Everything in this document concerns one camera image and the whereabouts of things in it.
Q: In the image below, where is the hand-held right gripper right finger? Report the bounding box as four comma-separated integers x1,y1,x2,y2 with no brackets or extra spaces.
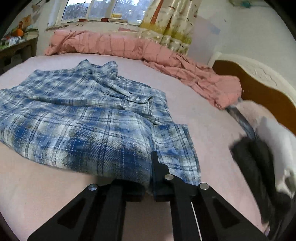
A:
151,152,269,241

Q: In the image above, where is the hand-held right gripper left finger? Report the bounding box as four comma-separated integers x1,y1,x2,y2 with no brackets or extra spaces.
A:
27,179,145,241

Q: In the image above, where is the blue plaid shirt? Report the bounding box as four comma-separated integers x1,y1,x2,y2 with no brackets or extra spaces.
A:
0,60,201,194

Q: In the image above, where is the bed with pink sheet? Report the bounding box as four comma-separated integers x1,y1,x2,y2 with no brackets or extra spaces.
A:
0,52,266,241

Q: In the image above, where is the dark cloth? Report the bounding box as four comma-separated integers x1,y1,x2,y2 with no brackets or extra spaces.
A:
231,137,292,241

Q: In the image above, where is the fluffy pale pillow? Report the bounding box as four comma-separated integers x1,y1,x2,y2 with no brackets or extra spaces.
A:
238,101,296,197

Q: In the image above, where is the brown headboard with white trim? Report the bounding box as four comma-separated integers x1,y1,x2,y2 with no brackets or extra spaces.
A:
208,52,296,136

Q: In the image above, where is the pink checked quilt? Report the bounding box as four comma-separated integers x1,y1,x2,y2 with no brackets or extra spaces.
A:
45,31,242,110

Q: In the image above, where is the translucent plastic sheet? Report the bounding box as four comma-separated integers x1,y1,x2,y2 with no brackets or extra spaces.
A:
188,16,221,61

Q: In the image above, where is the floral yellow curtain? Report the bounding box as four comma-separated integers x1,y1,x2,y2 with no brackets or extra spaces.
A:
139,0,201,52

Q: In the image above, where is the wooden desk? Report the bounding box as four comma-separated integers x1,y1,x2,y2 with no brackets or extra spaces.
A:
0,37,38,72

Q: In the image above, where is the window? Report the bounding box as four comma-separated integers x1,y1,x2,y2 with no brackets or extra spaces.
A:
55,0,153,25

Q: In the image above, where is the stack of books on desk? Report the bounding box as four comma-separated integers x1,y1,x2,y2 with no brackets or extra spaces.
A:
23,29,39,39

